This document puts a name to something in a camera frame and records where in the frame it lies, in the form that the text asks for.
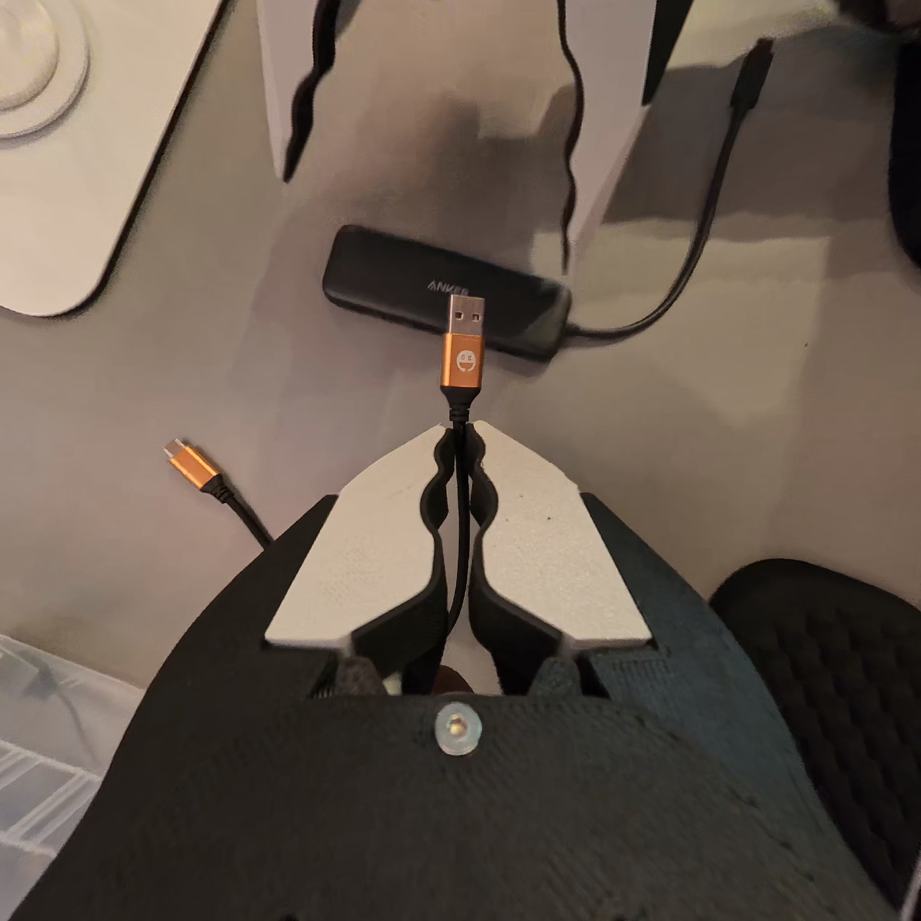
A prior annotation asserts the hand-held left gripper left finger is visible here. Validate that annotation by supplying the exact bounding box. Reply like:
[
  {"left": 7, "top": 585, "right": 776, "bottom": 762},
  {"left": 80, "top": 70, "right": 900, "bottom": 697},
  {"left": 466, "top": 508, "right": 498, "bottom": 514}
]
[{"left": 264, "top": 422, "right": 451, "bottom": 687}]

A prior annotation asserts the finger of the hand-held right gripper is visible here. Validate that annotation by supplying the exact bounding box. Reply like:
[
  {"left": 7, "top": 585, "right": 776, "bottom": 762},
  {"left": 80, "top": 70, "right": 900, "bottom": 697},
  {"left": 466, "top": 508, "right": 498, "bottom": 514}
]
[
  {"left": 257, "top": 0, "right": 361, "bottom": 184},
  {"left": 555, "top": 0, "right": 692, "bottom": 276}
]

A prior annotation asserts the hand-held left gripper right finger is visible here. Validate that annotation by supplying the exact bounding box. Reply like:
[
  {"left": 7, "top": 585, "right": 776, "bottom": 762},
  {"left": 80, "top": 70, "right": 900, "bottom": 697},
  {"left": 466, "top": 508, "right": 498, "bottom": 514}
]
[{"left": 470, "top": 419, "right": 656, "bottom": 692}]

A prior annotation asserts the slim hub black cable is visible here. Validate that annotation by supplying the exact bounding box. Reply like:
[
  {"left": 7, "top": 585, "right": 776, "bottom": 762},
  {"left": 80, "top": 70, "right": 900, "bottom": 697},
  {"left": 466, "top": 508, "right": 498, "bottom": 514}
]
[{"left": 562, "top": 36, "right": 778, "bottom": 343}]

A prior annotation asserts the slim black usb hub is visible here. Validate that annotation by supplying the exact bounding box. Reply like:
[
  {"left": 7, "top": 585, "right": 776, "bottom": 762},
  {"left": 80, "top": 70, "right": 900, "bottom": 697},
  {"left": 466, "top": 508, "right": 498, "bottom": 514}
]
[{"left": 320, "top": 224, "right": 572, "bottom": 362}]

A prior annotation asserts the orange usb cable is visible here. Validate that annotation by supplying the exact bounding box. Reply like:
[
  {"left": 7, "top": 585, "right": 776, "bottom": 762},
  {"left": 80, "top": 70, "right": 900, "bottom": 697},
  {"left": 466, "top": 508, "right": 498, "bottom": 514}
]
[{"left": 163, "top": 293, "right": 490, "bottom": 685}]

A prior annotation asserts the clear plastic bin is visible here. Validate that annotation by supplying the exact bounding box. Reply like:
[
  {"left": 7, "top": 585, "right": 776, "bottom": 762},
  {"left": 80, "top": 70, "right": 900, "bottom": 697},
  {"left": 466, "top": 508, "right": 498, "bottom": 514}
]
[{"left": 0, "top": 634, "right": 145, "bottom": 921}]

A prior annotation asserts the white stand base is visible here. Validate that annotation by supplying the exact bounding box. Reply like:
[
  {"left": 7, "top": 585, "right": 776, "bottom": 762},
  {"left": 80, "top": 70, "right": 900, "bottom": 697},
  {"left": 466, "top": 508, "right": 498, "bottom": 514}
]
[{"left": 0, "top": 0, "right": 228, "bottom": 319}]

